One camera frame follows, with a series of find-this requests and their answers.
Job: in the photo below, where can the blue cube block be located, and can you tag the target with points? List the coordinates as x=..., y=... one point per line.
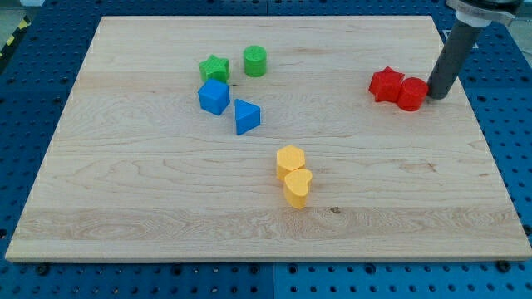
x=214, y=96

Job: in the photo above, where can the yellow hexagon block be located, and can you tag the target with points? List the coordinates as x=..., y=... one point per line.
x=288, y=159

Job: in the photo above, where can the yellow heart block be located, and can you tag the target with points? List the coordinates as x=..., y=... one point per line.
x=296, y=187

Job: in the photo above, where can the red star block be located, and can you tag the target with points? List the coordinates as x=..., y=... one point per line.
x=385, y=85

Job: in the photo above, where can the red cylinder block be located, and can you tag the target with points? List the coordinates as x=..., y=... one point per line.
x=412, y=94

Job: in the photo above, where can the green cylinder block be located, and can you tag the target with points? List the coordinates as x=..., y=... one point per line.
x=255, y=61

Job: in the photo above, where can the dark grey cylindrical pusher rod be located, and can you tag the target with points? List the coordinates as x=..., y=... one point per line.
x=453, y=55

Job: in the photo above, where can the silver and white tool mount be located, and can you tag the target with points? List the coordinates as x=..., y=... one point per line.
x=481, y=13

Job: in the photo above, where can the blue triangular prism block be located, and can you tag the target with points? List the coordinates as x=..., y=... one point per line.
x=247, y=116

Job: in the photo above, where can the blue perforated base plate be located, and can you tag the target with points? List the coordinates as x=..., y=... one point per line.
x=34, y=88

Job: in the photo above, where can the light wooden board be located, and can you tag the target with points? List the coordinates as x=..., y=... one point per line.
x=136, y=171

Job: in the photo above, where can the green star block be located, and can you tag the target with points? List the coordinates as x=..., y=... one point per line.
x=215, y=68

